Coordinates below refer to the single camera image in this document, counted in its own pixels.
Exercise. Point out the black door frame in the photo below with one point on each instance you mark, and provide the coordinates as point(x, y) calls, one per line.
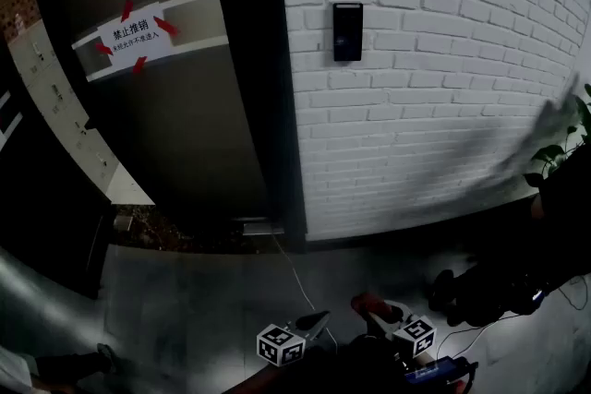
point(263, 83)

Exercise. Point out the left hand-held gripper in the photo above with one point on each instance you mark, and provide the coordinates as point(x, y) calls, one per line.
point(279, 345)

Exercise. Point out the blue screen device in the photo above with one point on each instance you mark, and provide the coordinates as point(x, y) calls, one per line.
point(436, 371)

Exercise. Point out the small metal floor box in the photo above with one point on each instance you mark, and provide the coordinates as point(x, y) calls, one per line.
point(122, 224)

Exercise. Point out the black wall access reader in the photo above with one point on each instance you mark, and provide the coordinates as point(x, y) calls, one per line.
point(347, 32)

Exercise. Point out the red cloth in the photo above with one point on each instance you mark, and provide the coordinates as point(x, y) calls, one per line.
point(371, 305)

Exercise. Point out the black panel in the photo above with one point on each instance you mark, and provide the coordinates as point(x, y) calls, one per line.
point(41, 217)

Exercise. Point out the white paper notice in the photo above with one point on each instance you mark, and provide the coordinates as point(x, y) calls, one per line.
point(136, 39)

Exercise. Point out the metal floor door plate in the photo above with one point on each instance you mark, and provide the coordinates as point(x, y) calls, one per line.
point(261, 228)

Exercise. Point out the dark glass door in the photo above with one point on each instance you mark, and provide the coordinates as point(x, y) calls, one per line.
point(161, 115)

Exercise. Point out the red tape strip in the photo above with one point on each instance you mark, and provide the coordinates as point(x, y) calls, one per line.
point(139, 64)
point(126, 10)
point(166, 26)
point(104, 49)

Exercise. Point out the green potted plant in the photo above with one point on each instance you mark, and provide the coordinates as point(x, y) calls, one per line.
point(551, 152)

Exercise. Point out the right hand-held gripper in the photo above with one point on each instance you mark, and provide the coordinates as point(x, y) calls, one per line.
point(415, 334)

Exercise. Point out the person's dark clothing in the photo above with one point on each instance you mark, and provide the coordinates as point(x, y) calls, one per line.
point(351, 371)

